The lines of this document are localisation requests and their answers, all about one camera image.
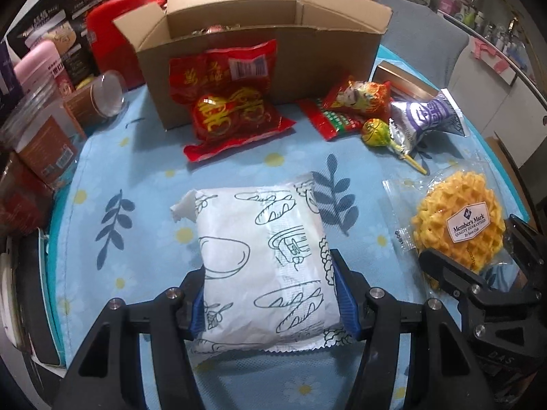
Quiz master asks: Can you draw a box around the yellow waffle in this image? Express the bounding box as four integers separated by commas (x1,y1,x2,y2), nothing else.
383,160,519,292

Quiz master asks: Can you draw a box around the silver purple snack packet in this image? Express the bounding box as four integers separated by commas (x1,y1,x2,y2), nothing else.
389,88,469,154

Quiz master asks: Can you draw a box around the white bread print packet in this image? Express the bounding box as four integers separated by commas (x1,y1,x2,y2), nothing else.
171,174,352,356

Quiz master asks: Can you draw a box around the yellow green lollipop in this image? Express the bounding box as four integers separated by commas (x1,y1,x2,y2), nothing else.
361,119,427,175

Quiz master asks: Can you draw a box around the small red orange snack packet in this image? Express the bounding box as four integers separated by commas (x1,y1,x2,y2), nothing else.
322,75,391,123

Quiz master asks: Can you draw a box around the large red candy bag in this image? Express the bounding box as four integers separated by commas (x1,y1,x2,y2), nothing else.
169,39,295,163

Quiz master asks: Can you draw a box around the dark red jar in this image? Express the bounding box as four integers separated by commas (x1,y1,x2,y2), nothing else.
0,152,54,237

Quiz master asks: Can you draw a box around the gold rectangular box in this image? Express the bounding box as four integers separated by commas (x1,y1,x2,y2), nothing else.
372,60,439,102

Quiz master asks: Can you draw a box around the red green flat snack packet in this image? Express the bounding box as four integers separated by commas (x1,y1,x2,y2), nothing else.
297,98,364,141

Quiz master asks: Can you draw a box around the grey cushioned chair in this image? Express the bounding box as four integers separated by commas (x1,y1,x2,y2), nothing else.
378,0,469,88

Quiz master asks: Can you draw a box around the clear jar orange label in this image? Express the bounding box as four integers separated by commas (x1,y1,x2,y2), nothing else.
1,78,86,191

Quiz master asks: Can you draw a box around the lying brown clear-lid cup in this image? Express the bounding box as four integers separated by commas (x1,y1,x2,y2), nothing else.
63,70,127,129

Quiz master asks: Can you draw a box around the brown cardboard box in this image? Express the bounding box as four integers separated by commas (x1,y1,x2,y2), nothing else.
114,0,393,129

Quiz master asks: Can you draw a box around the pink lid canister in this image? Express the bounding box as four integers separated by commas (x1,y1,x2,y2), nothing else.
14,40,75,96

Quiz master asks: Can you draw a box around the red round lid container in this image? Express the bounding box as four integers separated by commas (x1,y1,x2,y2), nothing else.
86,0,150,89

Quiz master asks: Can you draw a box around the black printed snack bag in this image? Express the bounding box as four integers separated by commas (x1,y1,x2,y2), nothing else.
8,0,108,87

